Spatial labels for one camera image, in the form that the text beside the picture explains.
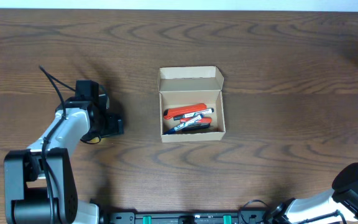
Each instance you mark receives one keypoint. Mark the cardboard box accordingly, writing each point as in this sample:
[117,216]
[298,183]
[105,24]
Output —
[188,86]

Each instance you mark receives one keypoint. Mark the red and black stapler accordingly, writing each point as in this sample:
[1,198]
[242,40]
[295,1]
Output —
[203,123]

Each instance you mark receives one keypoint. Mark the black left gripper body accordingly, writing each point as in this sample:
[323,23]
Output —
[114,125]

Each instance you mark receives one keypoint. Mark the yellow tape roll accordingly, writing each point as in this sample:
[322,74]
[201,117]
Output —
[94,141]

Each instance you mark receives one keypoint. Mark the red utility knife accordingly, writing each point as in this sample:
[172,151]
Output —
[172,112]

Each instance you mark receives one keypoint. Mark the blue whiteboard marker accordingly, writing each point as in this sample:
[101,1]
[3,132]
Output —
[184,124]

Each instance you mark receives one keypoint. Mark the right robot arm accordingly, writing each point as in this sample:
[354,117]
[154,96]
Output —
[338,204]

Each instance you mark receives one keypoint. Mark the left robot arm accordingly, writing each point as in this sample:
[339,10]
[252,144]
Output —
[39,185]

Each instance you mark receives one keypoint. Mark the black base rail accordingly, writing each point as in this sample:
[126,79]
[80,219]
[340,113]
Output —
[252,216]

